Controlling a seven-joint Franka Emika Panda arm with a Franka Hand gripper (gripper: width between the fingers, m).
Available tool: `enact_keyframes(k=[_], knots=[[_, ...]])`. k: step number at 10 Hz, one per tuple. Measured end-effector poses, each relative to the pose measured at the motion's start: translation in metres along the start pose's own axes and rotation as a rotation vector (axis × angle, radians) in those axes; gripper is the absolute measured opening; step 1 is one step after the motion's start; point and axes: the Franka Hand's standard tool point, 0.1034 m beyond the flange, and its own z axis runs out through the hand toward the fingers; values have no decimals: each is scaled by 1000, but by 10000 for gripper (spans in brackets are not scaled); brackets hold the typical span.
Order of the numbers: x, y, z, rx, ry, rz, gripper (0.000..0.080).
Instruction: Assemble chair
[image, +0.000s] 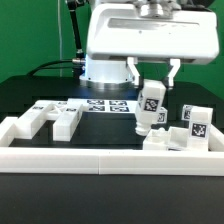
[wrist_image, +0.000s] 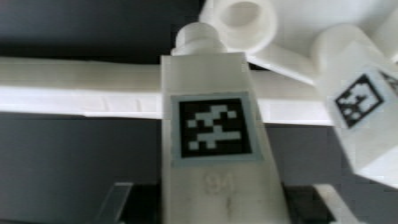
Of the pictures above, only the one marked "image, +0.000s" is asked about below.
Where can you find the white marker base plate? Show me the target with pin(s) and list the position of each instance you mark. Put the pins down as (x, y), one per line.
(105, 106)

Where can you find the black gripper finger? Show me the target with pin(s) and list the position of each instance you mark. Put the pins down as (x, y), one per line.
(173, 68)
(131, 66)

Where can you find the white chair seat part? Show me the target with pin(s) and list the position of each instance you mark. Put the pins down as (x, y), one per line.
(174, 139)

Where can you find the white U-shaped fence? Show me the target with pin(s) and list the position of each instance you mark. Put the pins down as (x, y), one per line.
(103, 162)

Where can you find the white chair back frame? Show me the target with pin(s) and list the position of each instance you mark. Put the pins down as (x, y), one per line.
(65, 116)

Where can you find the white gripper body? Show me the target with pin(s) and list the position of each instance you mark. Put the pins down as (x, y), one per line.
(118, 31)

